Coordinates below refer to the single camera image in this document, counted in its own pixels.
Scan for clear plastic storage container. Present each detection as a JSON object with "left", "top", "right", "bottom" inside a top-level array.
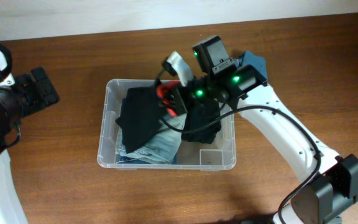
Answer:
[{"left": 97, "top": 79, "right": 236, "bottom": 171}]

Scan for light grey jeans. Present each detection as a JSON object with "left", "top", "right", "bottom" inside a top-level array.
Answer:
[{"left": 120, "top": 124, "right": 181, "bottom": 164}]

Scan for black cloth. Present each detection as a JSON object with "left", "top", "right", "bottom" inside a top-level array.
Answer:
[{"left": 181, "top": 100, "right": 221, "bottom": 144}]

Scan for small blue denim garment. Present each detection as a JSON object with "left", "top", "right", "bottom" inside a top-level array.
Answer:
[{"left": 235, "top": 50, "right": 268, "bottom": 80}]

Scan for black shorts with red band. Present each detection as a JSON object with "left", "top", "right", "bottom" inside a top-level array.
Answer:
[{"left": 115, "top": 80, "right": 181, "bottom": 154}]

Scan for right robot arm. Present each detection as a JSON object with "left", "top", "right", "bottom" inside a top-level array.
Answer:
[{"left": 167, "top": 35, "right": 358, "bottom": 224}]

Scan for dark blue jeans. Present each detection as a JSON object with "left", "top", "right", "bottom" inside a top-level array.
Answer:
[{"left": 116, "top": 98, "right": 178, "bottom": 165}]

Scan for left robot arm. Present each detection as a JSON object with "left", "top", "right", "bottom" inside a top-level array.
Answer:
[{"left": 0, "top": 42, "right": 60, "bottom": 223}]

